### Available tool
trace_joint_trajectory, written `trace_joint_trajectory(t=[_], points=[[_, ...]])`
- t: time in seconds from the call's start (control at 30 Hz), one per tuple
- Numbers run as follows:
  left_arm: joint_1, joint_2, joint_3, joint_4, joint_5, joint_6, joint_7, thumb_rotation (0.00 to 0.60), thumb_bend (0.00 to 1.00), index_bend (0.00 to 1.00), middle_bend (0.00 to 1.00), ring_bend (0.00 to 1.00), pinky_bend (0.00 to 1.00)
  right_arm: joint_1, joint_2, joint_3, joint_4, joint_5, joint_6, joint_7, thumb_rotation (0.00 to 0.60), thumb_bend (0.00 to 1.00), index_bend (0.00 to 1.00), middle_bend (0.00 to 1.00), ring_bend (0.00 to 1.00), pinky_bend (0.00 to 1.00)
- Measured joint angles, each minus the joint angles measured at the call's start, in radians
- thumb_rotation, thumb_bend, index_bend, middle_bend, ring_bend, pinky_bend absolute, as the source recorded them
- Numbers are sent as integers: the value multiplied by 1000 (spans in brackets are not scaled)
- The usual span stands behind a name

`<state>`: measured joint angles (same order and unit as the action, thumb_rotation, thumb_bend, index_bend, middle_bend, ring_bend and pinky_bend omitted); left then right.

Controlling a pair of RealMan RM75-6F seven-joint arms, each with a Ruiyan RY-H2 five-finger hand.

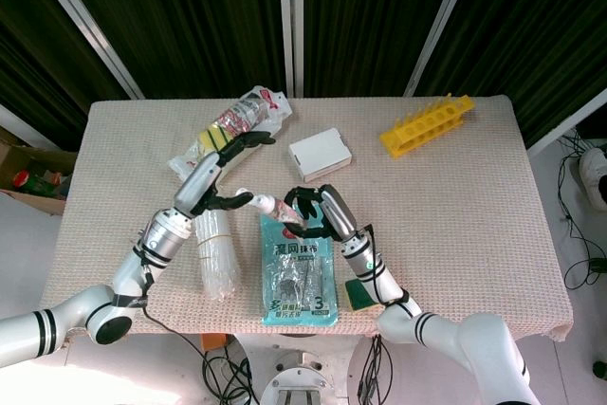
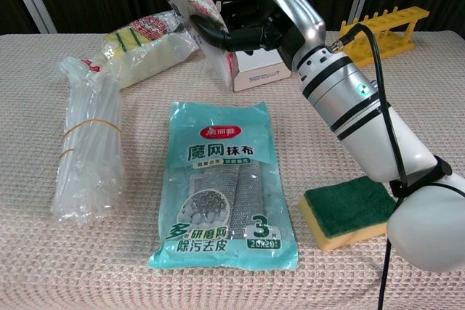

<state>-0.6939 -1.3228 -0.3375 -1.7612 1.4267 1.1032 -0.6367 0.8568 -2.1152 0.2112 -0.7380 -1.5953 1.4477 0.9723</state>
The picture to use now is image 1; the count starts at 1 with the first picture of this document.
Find blue dishcloth package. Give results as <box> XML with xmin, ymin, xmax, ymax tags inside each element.
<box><xmin>258</xmin><ymin>199</ymin><xmax>340</xmax><ymax>329</ymax></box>

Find small red white tube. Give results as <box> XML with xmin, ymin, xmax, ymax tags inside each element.
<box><xmin>253</xmin><ymin>193</ymin><xmax>309</xmax><ymax>232</ymax></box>

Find white cardboard box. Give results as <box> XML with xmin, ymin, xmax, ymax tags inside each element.
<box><xmin>287</xmin><ymin>127</ymin><xmax>354</xmax><ymax>183</ymax></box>

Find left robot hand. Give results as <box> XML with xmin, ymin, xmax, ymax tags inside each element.
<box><xmin>173</xmin><ymin>130</ymin><xmax>277</xmax><ymax>217</ymax></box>

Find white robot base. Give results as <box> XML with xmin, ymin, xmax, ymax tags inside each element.
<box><xmin>234</xmin><ymin>332</ymin><xmax>376</xmax><ymax>405</ymax></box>

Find brown cardboard box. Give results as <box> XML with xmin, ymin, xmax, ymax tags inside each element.
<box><xmin>0</xmin><ymin>125</ymin><xmax>79</xmax><ymax>216</ymax></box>

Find yellow test tube rack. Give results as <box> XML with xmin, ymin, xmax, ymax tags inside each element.
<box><xmin>378</xmin><ymin>94</ymin><xmax>475</xmax><ymax>158</ymax></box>

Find orange block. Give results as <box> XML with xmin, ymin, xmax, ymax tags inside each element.
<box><xmin>200</xmin><ymin>332</ymin><xmax>229</xmax><ymax>353</ymax></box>

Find beige woven tablecloth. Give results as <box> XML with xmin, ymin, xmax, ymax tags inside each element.
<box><xmin>39</xmin><ymin>95</ymin><xmax>574</xmax><ymax>342</ymax></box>

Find clear plastic cup stack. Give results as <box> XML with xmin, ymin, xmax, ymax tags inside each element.
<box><xmin>194</xmin><ymin>209</ymin><xmax>240</xmax><ymax>303</ymax></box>

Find green yellow sponge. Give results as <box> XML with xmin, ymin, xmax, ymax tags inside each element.
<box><xmin>343</xmin><ymin>276</ymin><xmax>380</xmax><ymax>313</ymax></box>

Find white sneaker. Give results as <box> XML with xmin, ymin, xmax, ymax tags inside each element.
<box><xmin>578</xmin><ymin>147</ymin><xmax>607</xmax><ymax>211</ymax></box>

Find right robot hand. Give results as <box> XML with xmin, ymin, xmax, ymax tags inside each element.
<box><xmin>283</xmin><ymin>183</ymin><xmax>358</xmax><ymax>243</ymax></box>

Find black floor cables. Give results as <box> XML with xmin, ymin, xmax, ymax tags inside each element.
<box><xmin>557</xmin><ymin>127</ymin><xmax>607</xmax><ymax>290</ymax></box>

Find plastic bag of sponges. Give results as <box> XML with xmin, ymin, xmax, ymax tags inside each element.
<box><xmin>166</xmin><ymin>85</ymin><xmax>293</xmax><ymax>182</ymax></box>

